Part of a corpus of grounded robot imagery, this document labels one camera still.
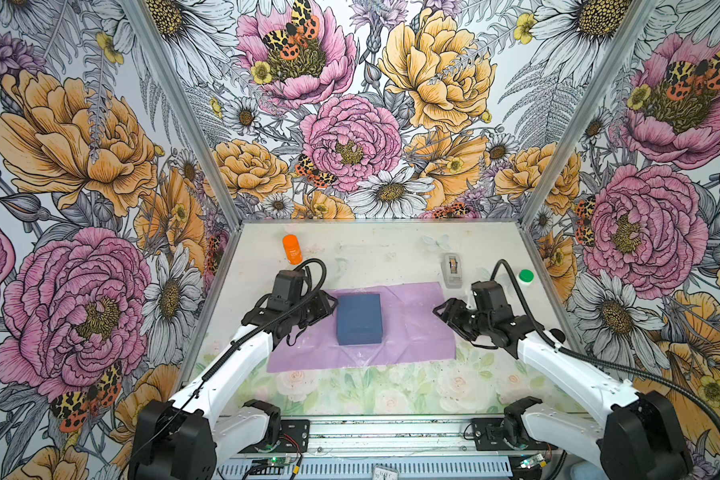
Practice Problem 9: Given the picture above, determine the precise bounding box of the grey tape dispenser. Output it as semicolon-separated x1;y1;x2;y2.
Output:
441;253;463;289

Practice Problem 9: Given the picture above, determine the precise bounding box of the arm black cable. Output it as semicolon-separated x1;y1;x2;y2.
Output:
489;258;720;480
128;257;328;463

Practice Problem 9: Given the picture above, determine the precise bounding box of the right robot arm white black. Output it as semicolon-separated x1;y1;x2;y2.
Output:
433;298;693;479

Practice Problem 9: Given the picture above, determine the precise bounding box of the clear jar dark lid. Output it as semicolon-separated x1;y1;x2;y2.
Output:
549;328;566;344

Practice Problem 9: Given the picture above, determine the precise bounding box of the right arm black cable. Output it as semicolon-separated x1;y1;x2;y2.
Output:
489;258;720;480

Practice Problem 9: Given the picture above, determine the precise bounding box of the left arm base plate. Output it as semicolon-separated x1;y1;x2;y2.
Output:
240;419;311;454

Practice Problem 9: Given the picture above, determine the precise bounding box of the blue-grey cloth pad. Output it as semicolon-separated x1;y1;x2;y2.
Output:
568;461;608;480

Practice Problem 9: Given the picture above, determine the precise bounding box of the dark blue gift box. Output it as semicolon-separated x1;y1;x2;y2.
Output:
336;294;383;346

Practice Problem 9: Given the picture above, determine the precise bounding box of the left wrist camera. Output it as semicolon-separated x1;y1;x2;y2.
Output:
272;270;306;302

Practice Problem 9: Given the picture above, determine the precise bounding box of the white slotted cable duct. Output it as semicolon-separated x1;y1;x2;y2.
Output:
213;456;514;479

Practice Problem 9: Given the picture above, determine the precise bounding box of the orange tube bottle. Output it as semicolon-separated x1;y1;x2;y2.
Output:
282;234;303;265

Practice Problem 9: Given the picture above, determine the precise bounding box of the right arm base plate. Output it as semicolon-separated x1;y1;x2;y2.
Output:
463;417;555;452

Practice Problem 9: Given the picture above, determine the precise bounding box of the white bottle green cap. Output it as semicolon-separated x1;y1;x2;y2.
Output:
513;269;535;294

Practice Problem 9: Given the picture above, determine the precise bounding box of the aluminium front rail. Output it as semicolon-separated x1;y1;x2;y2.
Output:
218;415;536;464

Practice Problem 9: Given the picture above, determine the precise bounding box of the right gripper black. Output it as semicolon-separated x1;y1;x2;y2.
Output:
433;299;494;345

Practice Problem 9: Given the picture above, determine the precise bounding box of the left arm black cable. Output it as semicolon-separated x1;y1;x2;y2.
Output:
128;257;328;463

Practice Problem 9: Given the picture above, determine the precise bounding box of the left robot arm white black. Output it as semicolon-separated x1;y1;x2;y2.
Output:
125;290;338;479

